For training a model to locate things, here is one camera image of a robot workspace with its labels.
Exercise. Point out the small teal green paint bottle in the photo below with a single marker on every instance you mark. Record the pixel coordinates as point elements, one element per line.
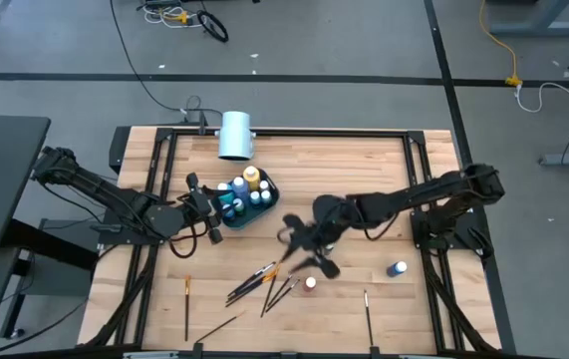
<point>266,197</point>

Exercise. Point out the grey aluminium bracket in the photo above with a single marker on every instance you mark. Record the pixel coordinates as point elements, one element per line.
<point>421,356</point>
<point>149,355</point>

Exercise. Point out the black lamp mount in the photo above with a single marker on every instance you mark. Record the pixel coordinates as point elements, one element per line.
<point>202,127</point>

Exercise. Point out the thin paintbrush silver ferrule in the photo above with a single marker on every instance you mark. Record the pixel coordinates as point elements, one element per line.
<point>368,319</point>

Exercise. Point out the dark blue plastic cup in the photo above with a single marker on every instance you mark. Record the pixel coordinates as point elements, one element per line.
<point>323,207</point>

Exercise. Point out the teal plastic storage bin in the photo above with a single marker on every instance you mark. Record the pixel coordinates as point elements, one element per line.
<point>251,219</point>

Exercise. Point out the thin paintbrush gold ferrule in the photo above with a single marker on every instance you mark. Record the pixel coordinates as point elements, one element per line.
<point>219,328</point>

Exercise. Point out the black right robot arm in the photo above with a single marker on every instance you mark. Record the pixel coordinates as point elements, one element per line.
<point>413,194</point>

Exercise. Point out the large teal paint bottle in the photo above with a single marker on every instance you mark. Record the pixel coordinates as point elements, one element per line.
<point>226,196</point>

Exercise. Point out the grey table base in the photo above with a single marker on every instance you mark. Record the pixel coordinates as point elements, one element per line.
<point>538,27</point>

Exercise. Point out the small bright blue paint bottle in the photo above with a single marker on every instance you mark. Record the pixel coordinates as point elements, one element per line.
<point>228,212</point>

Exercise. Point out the small dark blue paint bottle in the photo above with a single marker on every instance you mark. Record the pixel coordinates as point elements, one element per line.
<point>396,269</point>

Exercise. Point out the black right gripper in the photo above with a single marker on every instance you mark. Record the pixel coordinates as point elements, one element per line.
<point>314,237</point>

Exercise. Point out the small light green paint bottle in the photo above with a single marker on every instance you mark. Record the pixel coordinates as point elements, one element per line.
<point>238,205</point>

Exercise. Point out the small turquoise paint bottle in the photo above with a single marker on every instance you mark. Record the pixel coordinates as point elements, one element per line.
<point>255,198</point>

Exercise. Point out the large lavender paint bottle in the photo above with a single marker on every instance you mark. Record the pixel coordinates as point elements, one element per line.
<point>240,185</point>

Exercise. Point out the small scarlet red paint bottle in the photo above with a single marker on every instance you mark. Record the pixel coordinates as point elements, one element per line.
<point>309,284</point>

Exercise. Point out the black desk leg frame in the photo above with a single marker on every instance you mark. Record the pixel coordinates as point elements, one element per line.
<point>15,299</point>

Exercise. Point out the large yellow paint bottle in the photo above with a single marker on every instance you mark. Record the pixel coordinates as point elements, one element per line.
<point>251,174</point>

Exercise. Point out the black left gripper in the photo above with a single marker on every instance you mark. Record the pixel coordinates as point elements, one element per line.
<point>199,207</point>

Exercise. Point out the dark desk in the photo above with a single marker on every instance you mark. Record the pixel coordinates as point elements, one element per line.
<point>0,179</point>

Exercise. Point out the small black paint bottle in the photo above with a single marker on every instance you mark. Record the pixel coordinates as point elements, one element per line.
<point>329,247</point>

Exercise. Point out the white cylindrical lamp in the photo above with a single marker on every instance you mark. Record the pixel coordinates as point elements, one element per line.
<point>235,134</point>

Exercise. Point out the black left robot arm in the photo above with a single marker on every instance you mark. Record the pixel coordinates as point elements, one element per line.
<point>114,199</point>

